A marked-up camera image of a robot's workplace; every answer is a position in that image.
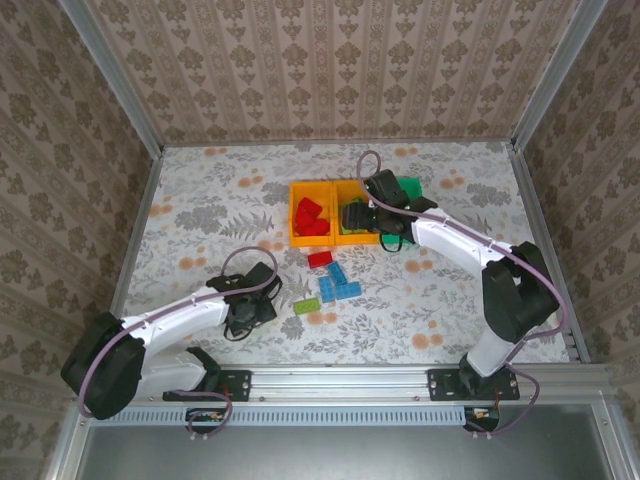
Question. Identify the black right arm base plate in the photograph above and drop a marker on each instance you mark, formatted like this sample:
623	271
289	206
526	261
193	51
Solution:
442	385

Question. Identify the floral patterned table cover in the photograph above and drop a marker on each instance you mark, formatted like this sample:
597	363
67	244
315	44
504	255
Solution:
225	200

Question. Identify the aluminium frame profile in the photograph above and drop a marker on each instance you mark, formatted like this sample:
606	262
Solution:
67	445
612	440

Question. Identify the aluminium mounting rail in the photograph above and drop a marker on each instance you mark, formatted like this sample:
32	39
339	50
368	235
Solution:
340	382

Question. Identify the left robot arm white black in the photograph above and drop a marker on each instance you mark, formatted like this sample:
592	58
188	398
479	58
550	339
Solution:
175	320

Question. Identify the green plastic bin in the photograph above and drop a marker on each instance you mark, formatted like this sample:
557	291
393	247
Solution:
412	187

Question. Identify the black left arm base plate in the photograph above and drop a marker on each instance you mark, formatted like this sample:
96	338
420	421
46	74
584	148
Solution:
240	385

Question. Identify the aluminium thin cross rail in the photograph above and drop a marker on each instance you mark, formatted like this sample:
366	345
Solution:
340	142

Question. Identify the orange plastic bin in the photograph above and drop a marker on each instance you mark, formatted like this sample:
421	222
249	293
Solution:
350	240
312	242

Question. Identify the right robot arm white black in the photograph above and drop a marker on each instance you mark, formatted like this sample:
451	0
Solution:
450	240

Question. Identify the aluminium corner post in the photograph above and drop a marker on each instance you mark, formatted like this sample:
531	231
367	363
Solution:
555	75
122	85

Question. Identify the aluminium side rail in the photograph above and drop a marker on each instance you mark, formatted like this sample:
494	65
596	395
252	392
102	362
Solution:
534	200
139	225

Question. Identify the steel sheet panel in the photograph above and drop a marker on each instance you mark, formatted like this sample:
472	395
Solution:
350	455

